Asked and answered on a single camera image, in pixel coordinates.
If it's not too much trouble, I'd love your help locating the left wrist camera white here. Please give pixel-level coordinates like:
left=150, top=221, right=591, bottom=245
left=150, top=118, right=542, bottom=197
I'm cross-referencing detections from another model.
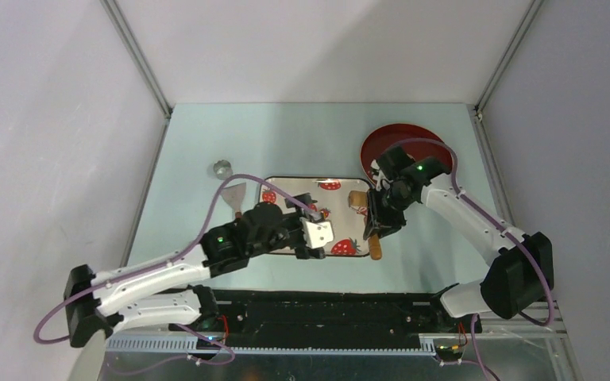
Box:
left=300, top=217, right=334, bottom=249

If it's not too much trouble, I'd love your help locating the metal scraper wooden handle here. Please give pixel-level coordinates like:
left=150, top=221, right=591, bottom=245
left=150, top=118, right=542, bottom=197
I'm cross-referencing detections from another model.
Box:
left=221, top=183, right=246, bottom=219

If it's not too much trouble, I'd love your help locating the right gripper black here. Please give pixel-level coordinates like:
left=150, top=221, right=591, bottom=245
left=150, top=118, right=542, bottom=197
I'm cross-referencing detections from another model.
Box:
left=365, top=186, right=415, bottom=241

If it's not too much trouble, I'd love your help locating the strawberry pattern white tray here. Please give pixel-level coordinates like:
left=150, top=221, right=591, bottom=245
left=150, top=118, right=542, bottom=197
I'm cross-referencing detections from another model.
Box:
left=266, top=177, right=381, bottom=257

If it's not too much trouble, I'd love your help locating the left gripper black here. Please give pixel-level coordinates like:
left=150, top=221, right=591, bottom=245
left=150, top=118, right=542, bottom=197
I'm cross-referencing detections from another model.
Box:
left=248, top=194, right=325, bottom=257

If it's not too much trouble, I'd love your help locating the aluminium frame rail front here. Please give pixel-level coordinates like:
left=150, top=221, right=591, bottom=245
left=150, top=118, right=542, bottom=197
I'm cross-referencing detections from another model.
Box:
left=105, top=300, right=569, bottom=359

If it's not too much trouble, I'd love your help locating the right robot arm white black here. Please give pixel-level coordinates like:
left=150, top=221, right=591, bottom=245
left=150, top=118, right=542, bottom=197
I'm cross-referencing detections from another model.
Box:
left=364, top=144, right=554, bottom=332

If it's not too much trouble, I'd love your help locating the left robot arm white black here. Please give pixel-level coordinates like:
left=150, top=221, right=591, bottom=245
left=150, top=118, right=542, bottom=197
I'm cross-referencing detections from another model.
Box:
left=64, top=202, right=334, bottom=348

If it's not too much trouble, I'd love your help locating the round red plate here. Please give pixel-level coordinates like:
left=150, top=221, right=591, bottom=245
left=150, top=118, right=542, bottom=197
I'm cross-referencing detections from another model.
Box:
left=360, top=123, right=453, bottom=185

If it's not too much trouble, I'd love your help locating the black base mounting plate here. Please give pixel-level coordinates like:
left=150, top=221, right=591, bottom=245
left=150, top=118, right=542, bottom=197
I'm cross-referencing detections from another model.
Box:
left=189, top=289, right=482, bottom=350

